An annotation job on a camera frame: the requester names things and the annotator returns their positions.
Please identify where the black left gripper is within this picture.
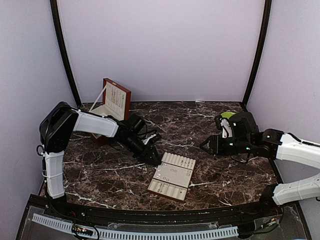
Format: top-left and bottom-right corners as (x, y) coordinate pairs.
(119, 134), (162, 165)

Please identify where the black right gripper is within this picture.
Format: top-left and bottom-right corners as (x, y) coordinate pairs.
(200, 134), (253, 156)

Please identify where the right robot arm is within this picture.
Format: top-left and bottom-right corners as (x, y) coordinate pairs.
(199, 112), (320, 217)

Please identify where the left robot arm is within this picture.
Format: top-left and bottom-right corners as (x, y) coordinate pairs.
(36, 101), (162, 218)

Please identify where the flat white jewelry tray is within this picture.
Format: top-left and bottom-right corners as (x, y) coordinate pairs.
(147, 152), (196, 202)

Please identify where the red wooden jewelry box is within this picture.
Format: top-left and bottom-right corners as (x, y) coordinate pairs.
(88, 77), (132, 148)

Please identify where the green plate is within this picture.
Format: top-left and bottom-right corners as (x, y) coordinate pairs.
(220, 111), (236, 119)

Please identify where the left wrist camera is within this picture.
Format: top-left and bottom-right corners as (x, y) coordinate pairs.
(142, 133), (162, 145)

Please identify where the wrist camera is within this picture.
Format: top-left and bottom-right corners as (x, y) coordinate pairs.
(142, 133), (162, 145)
(214, 115), (233, 138)

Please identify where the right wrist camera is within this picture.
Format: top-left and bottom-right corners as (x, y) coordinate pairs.
(214, 115), (233, 138)

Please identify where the white slotted cable duct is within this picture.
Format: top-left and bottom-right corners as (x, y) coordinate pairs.
(31, 213), (239, 240)

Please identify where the black front table rail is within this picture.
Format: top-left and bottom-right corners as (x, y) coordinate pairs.
(27, 194), (284, 226)

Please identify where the right black frame post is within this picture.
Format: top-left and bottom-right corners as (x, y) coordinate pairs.
(240, 0), (272, 110)

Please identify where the black frame post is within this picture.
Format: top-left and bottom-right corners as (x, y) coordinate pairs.
(49, 0), (82, 107)
(240, 0), (272, 110)

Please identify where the left black frame post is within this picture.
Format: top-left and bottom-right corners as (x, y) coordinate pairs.
(49, 0), (82, 107)

